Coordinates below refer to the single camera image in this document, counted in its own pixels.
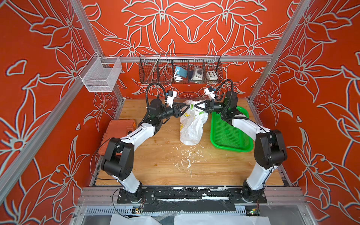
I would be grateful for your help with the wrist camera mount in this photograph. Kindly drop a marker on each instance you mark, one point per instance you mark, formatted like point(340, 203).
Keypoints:
point(170, 96)
point(210, 92)

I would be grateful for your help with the orange plastic tool case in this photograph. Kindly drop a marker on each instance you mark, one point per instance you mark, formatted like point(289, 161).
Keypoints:
point(116, 129)

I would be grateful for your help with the white button box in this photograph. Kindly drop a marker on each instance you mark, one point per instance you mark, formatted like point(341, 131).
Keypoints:
point(211, 76)

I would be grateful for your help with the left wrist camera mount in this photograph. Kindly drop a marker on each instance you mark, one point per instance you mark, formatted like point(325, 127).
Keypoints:
point(170, 96)

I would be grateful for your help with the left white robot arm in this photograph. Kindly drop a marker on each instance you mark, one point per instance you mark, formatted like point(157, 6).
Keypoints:
point(118, 160)

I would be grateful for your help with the white lemon-print plastic bag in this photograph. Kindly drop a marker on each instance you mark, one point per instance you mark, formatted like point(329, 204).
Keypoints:
point(191, 127)

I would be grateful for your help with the clear acrylic wall box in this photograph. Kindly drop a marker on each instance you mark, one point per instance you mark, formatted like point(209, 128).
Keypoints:
point(100, 75)

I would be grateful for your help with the blue white charger with cable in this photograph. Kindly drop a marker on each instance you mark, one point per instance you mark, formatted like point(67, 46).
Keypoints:
point(179, 74)

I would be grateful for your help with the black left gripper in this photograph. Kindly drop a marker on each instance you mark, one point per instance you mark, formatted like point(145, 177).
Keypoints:
point(176, 111)

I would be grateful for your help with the white grey power adapter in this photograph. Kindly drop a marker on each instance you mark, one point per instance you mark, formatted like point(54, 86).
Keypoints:
point(196, 75)

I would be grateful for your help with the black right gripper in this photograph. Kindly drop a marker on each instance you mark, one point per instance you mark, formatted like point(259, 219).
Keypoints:
point(209, 105)

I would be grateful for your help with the green perforated plastic basket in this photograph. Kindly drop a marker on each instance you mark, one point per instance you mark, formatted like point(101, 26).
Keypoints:
point(226, 137)

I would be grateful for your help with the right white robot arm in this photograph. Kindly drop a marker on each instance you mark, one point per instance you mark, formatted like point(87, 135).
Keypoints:
point(269, 152)

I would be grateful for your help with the black wire wall basket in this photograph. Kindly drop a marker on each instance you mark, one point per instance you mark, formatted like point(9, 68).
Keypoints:
point(160, 67)

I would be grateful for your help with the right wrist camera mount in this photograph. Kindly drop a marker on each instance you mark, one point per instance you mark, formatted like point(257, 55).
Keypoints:
point(210, 92)

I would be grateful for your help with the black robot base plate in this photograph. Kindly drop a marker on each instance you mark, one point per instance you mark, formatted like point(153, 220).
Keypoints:
point(189, 198)

